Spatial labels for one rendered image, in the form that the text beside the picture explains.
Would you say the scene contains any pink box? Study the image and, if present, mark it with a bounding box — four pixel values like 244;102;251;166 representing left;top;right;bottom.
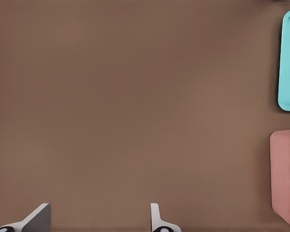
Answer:
269;128;290;232

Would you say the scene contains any pale blue-green tray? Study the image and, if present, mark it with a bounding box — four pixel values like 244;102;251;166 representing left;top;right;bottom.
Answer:
277;9;290;112

